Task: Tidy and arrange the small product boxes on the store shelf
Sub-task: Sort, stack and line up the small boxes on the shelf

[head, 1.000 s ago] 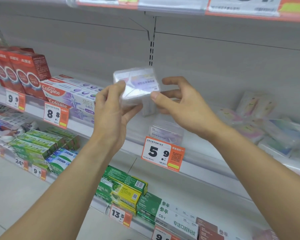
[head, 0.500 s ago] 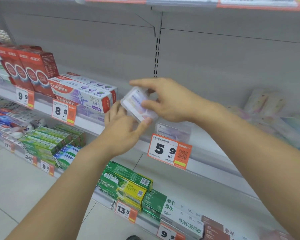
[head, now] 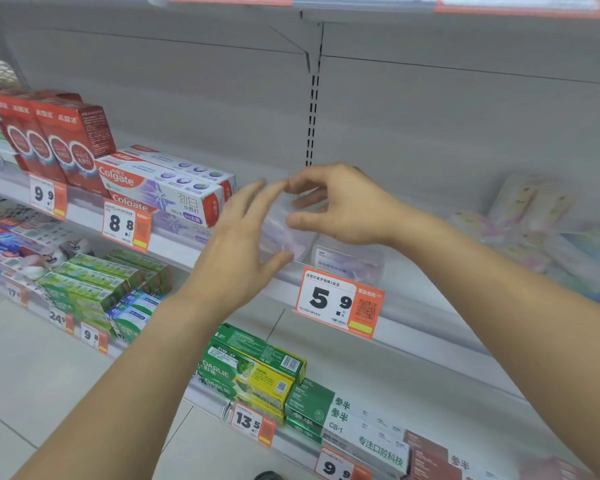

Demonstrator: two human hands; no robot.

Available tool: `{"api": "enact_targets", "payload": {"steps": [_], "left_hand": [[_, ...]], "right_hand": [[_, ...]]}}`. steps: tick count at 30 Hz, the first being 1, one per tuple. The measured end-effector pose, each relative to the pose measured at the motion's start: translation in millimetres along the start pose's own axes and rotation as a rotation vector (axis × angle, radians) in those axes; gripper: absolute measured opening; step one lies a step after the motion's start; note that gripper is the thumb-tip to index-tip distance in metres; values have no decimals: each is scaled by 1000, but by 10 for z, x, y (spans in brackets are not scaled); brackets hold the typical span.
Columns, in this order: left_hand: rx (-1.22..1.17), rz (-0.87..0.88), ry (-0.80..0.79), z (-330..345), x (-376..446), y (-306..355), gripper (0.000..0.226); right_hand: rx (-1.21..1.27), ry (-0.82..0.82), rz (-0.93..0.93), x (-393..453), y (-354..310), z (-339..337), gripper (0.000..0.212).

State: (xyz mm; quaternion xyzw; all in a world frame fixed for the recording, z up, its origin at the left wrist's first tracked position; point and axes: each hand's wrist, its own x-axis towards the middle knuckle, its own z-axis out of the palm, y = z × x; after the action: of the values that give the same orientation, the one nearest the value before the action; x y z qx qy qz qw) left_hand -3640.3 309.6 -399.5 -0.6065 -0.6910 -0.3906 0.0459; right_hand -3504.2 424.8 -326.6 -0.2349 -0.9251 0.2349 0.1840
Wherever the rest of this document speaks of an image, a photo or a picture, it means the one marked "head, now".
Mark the person's right hand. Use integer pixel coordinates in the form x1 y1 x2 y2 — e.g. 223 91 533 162
285 163 415 247

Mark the stack of white red toothpaste boxes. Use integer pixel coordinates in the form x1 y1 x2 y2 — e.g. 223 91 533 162
93 143 237 245

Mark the person's right forearm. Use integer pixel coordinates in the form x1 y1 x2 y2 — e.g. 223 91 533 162
392 204 600 480

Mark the red toothpaste box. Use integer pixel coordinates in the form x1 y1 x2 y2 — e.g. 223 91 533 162
29 97 117 198
0 90 69 185

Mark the stack of pale blue toothpaste boxes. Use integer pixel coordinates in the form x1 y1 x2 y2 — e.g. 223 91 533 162
105 289 162 344

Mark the pile of teal small boxes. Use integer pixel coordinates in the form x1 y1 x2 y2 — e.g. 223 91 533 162
542 230 600 305

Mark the person's left hand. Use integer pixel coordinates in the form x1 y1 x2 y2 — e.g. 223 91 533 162
179 178 296 321

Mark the green yellow toothpaste box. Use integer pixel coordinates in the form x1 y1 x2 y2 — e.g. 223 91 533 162
211 323 309 381
198 343 296 411
195 375 286 425

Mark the person's left forearm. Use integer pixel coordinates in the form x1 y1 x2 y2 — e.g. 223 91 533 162
12 287 221 480

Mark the pile of pink small boxes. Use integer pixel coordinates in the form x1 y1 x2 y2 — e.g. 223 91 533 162
449 173 583 268

